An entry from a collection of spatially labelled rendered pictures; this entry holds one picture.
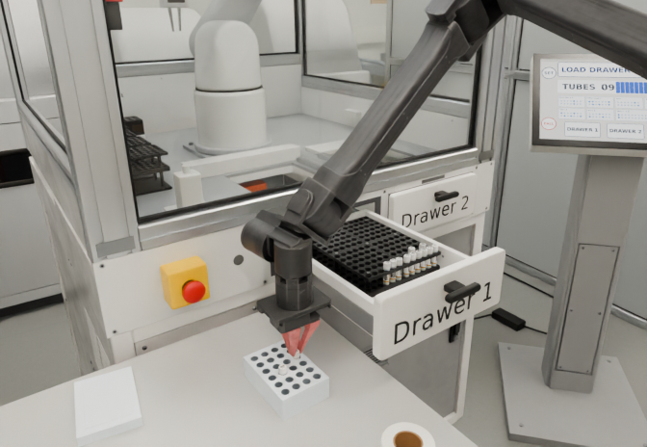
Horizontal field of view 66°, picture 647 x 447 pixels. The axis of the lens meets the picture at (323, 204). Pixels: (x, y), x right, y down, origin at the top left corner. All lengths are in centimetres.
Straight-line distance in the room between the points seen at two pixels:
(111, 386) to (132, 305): 14
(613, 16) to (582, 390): 159
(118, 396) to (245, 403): 19
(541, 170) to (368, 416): 210
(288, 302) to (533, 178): 215
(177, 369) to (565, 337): 141
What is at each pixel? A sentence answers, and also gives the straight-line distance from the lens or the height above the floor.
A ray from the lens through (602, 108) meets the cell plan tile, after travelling 166.
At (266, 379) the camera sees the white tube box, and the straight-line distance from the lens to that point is 82.
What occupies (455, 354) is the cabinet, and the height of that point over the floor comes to 33.
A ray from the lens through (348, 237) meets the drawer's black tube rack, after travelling 102.
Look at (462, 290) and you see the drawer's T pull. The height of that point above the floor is 91.
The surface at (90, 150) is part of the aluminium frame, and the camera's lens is 84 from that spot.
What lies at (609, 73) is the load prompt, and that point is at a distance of 172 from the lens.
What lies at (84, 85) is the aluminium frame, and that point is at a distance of 83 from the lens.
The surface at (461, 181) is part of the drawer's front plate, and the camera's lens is 132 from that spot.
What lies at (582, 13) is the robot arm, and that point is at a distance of 75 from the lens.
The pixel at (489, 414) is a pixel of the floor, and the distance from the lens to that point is 199.
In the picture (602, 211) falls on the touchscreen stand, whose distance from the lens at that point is 178.
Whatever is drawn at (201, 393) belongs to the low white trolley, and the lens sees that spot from 87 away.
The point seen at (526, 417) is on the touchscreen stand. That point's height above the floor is 3.
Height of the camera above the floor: 132
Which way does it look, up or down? 21 degrees down
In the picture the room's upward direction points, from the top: 1 degrees counter-clockwise
